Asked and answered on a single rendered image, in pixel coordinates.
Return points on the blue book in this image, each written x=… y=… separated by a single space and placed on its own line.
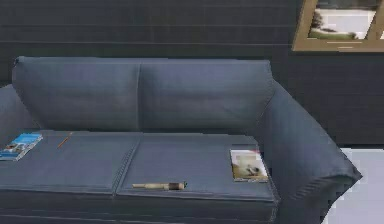
x=20 y=146

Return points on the dark blue sofa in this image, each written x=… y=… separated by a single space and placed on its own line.
x=186 y=100

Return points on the white and tan book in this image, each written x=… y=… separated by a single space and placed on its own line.
x=248 y=165

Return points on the tan and brown pen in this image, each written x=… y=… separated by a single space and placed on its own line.
x=160 y=186

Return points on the orange pencil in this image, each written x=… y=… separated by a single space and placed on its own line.
x=64 y=140

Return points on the tan framed window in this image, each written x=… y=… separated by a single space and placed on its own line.
x=336 y=25

